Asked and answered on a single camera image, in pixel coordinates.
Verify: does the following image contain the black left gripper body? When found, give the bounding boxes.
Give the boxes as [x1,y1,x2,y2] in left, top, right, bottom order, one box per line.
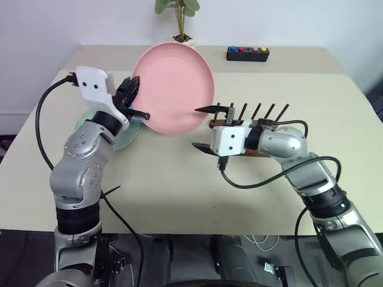
[113,76,141,116]

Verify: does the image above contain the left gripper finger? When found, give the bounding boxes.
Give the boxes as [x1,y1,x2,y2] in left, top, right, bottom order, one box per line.
[127,107,151,121]

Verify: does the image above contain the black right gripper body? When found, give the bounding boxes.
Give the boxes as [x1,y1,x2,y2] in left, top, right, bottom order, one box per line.
[224,103,236,125]

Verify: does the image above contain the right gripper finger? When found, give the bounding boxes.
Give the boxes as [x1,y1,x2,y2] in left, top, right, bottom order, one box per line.
[193,104,229,115]
[190,142,215,155]

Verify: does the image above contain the pink plate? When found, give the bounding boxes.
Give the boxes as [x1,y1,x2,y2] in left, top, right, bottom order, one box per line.
[131,41,215,135]

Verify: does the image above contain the wooden dish rack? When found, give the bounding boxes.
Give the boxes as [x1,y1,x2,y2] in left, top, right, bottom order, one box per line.
[208,102,291,158]

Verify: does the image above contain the green plate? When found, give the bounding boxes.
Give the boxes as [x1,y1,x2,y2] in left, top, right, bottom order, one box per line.
[72,109,144,152]

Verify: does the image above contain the black button box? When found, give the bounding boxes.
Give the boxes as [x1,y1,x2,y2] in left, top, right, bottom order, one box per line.
[226,45,270,63]

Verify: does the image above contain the white plant pot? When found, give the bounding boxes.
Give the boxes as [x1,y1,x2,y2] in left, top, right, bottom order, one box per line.
[172,34,197,50]

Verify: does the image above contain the green leafy plant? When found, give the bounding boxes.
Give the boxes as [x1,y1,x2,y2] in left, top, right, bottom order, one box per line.
[154,0,200,41]

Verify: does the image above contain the dark grey rounded shape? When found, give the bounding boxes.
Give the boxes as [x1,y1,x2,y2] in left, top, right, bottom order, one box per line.
[209,234,259,287]

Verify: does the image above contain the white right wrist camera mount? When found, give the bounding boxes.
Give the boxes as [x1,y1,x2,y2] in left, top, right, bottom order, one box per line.
[211,121,254,158]

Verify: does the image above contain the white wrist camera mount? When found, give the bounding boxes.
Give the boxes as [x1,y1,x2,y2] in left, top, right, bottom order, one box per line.
[211,121,254,158]
[75,66,130,130]

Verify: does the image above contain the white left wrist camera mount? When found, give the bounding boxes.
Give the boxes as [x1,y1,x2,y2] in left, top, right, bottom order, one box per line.
[75,66,130,130]

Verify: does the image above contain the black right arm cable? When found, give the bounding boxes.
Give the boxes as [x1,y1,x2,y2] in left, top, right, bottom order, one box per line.
[217,155,344,190]

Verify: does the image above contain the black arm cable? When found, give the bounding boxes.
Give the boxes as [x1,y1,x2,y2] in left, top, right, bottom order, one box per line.
[217,155,344,190]
[35,71,81,171]

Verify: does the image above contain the thin black cable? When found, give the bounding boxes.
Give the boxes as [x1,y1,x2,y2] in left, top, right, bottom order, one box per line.
[100,185,146,287]
[293,206,320,287]
[259,118,309,140]

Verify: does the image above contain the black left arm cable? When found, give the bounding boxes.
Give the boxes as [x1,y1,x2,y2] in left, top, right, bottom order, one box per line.
[35,71,81,171]

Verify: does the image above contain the thin white cable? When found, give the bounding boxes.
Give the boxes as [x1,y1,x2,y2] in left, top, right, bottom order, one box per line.
[244,234,281,252]

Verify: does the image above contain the small black metal bracket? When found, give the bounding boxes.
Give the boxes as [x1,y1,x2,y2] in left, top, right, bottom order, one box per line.
[263,261,296,279]

